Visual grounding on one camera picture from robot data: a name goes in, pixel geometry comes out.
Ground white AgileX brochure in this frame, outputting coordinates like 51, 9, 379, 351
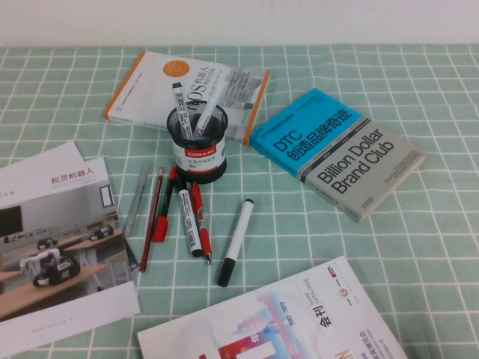
0, 140, 86, 179

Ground black mesh pen holder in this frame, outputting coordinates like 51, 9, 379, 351
166, 103, 228, 185

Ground blue grey Billion Dollar book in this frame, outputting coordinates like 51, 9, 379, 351
248, 88, 427, 224

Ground AgileX brochure with robot photo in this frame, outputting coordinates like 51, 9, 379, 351
0, 156, 141, 355

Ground red black fineliner pen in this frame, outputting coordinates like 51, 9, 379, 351
152, 166, 177, 243

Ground grey pen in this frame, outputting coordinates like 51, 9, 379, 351
122, 161, 151, 237

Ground red retractable gel pen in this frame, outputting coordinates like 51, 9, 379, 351
190, 181, 213, 266

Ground white ROS book orange edge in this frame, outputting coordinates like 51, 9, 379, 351
104, 50, 271, 146

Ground plain white marker black cap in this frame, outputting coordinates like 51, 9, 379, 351
217, 198, 255, 288

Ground green checkered tablecloth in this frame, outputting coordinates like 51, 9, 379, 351
0, 44, 479, 359

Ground red pencil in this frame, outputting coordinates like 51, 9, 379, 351
138, 166, 165, 273

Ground labelled black white marker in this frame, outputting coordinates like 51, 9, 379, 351
176, 175, 204, 258
171, 82, 194, 141

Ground white show catalogue magazine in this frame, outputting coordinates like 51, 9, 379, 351
136, 256, 409, 359

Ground translucent white pen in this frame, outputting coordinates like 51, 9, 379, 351
192, 82, 225, 138

